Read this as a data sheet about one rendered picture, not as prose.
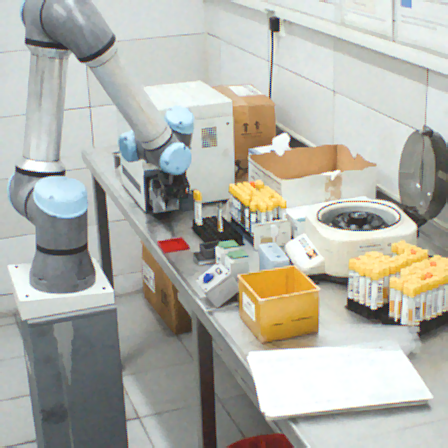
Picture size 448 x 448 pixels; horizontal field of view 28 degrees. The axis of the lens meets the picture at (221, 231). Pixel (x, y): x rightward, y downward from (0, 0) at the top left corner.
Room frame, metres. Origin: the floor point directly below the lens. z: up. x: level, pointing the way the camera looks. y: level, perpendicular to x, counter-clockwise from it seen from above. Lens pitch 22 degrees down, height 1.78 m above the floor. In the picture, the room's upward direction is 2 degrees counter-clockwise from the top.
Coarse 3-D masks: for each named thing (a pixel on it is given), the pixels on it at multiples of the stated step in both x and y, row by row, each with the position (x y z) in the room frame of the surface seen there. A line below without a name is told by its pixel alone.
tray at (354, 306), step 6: (348, 300) 1.76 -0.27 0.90; (348, 306) 1.76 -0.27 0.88; (354, 306) 1.74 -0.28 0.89; (360, 306) 1.73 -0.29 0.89; (366, 306) 1.72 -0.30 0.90; (384, 306) 1.72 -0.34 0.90; (354, 312) 1.74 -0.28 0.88; (360, 312) 1.73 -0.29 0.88; (366, 312) 1.71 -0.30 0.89; (372, 312) 1.70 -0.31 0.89; (378, 312) 1.71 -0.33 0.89; (384, 312) 1.72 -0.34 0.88; (372, 318) 1.70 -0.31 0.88; (378, 318) 1.70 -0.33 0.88
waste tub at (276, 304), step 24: (240, 288) 1.72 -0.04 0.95; (264, 288) 1.75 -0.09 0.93; (288, 288) 1.77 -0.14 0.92; (312, 288) 1.68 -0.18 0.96; (240, 312) 1.73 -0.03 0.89; (264, 312) 1.62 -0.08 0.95; (288, 312) 1.63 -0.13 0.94; (312, 312) 1.65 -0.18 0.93; (264, 336) 1.62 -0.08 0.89; (288, 336) 1.63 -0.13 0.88
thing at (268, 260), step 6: (258, 246) 1.90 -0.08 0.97; (264, 246) 1.89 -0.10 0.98; (270, 246) 1.89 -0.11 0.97; (276, 246) 1.88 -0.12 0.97; (264, 252) 1.86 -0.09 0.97; (270, 252) 1.85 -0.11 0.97; (276, 252) 1.85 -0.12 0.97; (282, 252) 1.85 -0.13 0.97; (264, 258) 1.86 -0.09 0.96; (270, 258) 1.82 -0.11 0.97; (276, 258) 1.82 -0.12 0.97; (282, 258) 1.82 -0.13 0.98; (264, 264) 1.86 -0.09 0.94; (270, 264) 1.81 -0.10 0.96; (276, 264) 1.81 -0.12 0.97; (282, 264) 1.81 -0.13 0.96; (288, 264) 1.81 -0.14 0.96
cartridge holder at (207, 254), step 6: (204, 246) 2.07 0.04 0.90; (210, 246) 2.08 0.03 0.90; (198, 252) 2.07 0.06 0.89; (204, 252) 2.03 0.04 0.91; (210, 252) 2.03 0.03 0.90; (198, 258) 2.03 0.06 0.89; (204, 258) 2.03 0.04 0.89; (210, 258) 2.03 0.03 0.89; (198, 264) 2.02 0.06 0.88; (204, 264) 2.02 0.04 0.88
